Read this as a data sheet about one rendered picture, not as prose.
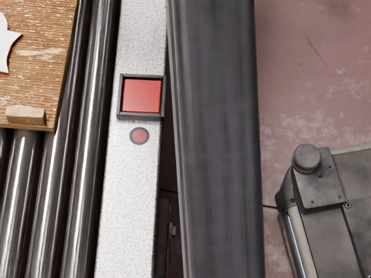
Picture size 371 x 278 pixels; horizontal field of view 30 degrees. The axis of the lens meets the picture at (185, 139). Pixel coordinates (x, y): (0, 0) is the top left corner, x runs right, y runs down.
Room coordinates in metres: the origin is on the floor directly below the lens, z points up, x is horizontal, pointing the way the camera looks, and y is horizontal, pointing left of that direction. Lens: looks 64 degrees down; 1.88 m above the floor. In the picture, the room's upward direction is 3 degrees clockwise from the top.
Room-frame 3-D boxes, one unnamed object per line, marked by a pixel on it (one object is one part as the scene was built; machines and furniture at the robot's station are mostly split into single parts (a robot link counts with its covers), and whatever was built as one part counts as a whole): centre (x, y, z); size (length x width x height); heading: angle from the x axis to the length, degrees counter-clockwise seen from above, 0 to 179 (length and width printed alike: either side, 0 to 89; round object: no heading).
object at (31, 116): (0.49, 0.24, 0.95); 0.06 x 0.02 x 0.03; 88
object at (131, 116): (0.55, 0.07, 0.92); 0.08 x 0.08 x 0.02; 0
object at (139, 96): (0.55, 0.07, 0.92); 0.06 x 0.06 x 0.01; 0
